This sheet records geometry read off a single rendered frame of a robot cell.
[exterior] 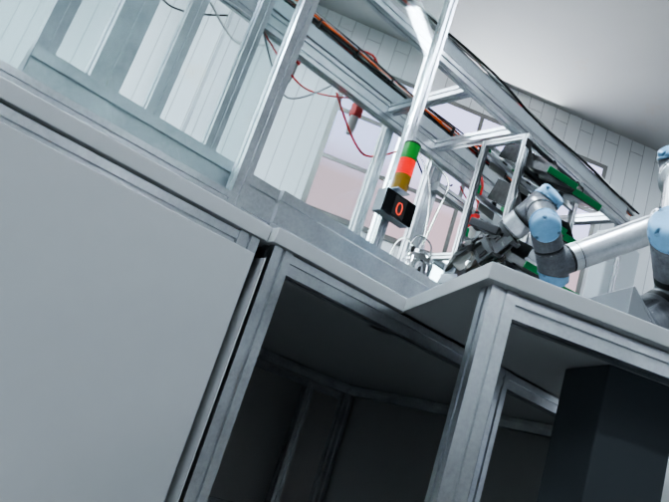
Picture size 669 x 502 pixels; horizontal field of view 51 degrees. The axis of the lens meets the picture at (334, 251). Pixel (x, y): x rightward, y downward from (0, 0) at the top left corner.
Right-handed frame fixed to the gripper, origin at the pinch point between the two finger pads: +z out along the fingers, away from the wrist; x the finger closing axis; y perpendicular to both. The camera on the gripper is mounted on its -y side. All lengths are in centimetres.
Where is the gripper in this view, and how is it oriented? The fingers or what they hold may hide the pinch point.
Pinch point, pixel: (453, 270)
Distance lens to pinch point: 200.4
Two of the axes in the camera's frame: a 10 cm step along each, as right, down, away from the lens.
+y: 1.9, 6.6, -7.2
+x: 7.2, 4.1, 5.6
